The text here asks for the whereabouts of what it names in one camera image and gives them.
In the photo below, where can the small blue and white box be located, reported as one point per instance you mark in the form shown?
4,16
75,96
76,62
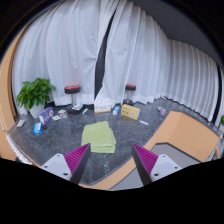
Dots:
116,110

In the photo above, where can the white marker pen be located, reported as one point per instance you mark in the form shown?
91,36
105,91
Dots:
143,122

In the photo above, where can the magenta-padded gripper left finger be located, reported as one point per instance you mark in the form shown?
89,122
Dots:
76,159

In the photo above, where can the small purple container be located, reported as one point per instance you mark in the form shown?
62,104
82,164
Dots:
162,111

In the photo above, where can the yellow cardboard box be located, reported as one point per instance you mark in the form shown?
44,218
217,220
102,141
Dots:
130,112

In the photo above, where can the small black object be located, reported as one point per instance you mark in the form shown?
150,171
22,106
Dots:
44,127

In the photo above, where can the white curtain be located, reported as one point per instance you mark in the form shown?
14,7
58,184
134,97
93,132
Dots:
63,46
160,66

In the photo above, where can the light green towel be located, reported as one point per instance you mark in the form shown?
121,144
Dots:
98,137

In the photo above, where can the green potted plant, white pot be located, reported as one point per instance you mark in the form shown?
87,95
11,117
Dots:
35,93

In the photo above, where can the white and orange box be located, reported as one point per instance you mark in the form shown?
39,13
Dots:
102,107

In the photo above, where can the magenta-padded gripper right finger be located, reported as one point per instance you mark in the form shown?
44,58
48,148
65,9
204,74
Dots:
146,160

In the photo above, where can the purple cardboard box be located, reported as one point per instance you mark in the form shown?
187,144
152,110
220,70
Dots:
46,115

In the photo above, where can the flat grey white remote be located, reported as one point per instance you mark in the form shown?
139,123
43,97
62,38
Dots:
21,123

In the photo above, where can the white booklet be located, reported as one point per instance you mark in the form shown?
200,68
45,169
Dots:
77,107

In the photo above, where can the clear packet with brown contents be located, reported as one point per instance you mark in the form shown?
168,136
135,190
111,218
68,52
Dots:
62,113

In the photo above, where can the short white tube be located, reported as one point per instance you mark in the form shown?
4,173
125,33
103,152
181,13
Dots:
85,111

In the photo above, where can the flat white packet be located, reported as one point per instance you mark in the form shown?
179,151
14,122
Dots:
56,118

